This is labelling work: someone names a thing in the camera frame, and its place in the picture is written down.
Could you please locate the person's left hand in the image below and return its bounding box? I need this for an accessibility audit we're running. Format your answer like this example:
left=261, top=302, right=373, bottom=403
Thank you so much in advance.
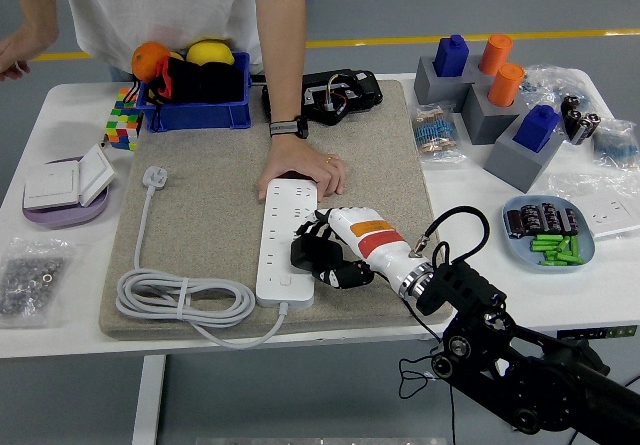
left=257, top=136, right=349, bottom=202

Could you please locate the person's right hand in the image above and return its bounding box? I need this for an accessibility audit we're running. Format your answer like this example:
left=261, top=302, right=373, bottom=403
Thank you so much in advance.
left=0, top=29, right=40, bottom=82

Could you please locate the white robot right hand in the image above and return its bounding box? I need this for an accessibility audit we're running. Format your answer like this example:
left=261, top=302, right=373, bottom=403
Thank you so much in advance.
left=294, top=206, right=435, bottom=291

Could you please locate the white power strip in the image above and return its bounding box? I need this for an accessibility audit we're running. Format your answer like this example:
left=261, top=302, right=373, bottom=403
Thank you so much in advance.
left=254, top=178, right=321, bottom=310

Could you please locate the grey black wristband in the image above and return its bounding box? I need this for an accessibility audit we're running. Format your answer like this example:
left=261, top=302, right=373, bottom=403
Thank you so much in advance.
left=268, top=116, right=310, bottom=140

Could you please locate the black open electronic device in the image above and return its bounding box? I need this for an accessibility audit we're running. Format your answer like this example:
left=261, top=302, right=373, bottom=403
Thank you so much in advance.
left=260, top=68, right=385, bottom=127

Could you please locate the grey-brown mat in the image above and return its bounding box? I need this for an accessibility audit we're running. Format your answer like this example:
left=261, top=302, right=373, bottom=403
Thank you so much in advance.
left=98, top=79, right=454, bottom=342

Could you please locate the black cloth pouch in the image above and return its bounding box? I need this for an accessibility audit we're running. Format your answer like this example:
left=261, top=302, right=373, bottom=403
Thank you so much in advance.
left=197, top=62, right=246, bottom=104

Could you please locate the blue plastic bin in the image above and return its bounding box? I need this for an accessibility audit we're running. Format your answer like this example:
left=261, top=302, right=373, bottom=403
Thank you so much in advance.
left=135, top=52, right=253, bottom=134

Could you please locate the colourful puzzle cube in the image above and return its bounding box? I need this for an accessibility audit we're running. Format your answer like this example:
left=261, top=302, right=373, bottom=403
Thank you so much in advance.
left=104, top=87, right=145, bottom=152

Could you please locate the orange fruit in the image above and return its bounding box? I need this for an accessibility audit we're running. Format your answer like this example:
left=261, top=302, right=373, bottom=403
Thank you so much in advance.
left=130, top=41, right=172, bottom=84

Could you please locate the bag of tan-taped resistors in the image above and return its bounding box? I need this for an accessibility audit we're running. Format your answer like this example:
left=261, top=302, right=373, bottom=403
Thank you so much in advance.
left=410, top=100, right=469, bottom=165

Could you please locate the yellow lemon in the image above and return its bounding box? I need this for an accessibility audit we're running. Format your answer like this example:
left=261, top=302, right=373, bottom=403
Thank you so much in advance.
left=185, top=39, right=236, bottom=68

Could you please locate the black pouch with red trim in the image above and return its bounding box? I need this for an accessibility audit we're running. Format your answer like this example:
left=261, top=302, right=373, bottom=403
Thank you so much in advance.
left=122, top=55, right=204, bottom=134

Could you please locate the grey socket block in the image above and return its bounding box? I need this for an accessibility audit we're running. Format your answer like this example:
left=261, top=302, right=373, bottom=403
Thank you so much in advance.
left=460, top=82, right=529, bottom=146
left=482, top=123, right=566, bottom=195
left=413, top=55, right=484, bottom=114

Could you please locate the person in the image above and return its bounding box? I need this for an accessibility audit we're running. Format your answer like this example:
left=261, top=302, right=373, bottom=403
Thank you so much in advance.
left=62, top=0, right=307, bottom=74

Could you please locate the purple oval tray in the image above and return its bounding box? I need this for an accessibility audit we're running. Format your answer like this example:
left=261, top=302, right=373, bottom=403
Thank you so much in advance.
left=21, top=157, right=110, bottom=231

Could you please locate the blue square peg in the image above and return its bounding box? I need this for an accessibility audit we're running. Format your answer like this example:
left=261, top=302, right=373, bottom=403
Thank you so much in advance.
left=432, top=34, right=471, bottom=78
left=512, top=103, right=562, bottom=154

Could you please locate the light blue plate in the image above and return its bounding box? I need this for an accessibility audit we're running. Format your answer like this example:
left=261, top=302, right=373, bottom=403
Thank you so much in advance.
left=501, top=194, right=597, bottom=273

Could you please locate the orange cylinder peg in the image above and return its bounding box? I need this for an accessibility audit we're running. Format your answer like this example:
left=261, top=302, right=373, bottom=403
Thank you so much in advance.
left=478, top=33, right=515, bottom=77
left=486, top=62, right=527, bottom=109

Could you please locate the bag of metal nuts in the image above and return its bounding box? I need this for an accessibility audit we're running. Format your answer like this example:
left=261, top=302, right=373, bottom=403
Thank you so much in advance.
left=0, top=237, right=79, bottom=330

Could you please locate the bag of blue resistors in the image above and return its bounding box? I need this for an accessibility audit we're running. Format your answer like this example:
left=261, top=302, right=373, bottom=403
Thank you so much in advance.
left=518, top=63, right=594, bottom=114
left=591, top=117, right=640, bottom=172

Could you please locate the black table control panel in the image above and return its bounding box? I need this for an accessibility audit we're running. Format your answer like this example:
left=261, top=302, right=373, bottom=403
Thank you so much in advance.
left=556, top=324, right=639, bottom=343

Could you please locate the white table leg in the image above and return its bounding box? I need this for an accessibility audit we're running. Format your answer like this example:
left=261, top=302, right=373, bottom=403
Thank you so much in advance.
left=131, top=354, right=167, bottom=445

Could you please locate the white wall switch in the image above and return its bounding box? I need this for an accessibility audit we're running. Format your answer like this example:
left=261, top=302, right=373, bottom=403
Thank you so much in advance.
left=77, top=144, right=117, bottom=209
left=22, top=160, right=82, bottom=211

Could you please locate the grey power cord with plug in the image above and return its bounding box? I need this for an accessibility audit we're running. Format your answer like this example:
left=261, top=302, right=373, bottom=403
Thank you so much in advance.
left=115, top=164, right=290, bottom=349

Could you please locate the bagged white wall socket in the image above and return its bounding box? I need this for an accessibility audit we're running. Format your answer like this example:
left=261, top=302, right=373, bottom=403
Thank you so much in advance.
left=547, top=170, right=640, bottom=241

